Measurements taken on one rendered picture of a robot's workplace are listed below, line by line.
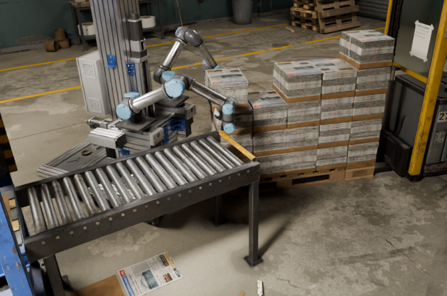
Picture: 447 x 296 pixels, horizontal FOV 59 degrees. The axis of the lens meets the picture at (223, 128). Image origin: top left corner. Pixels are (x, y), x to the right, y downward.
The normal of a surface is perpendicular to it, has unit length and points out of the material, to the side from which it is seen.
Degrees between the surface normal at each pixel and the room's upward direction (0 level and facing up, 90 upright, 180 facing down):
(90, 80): 90
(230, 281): 0
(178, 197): 90
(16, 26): 90
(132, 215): 90
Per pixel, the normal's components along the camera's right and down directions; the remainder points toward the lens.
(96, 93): -0.44, 0.41
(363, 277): -0.03, -0.90
